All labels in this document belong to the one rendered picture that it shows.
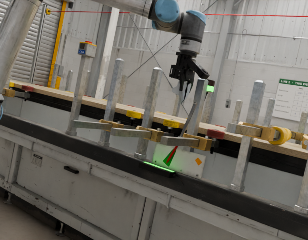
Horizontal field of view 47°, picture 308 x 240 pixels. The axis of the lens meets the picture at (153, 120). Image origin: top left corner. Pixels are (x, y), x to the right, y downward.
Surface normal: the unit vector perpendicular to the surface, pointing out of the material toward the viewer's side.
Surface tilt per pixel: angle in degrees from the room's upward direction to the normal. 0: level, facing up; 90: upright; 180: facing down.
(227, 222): 90
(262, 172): 90
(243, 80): 90
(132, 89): 90
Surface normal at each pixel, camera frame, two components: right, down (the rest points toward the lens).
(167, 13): 0.07, 0.07
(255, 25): -0.56, -0.07
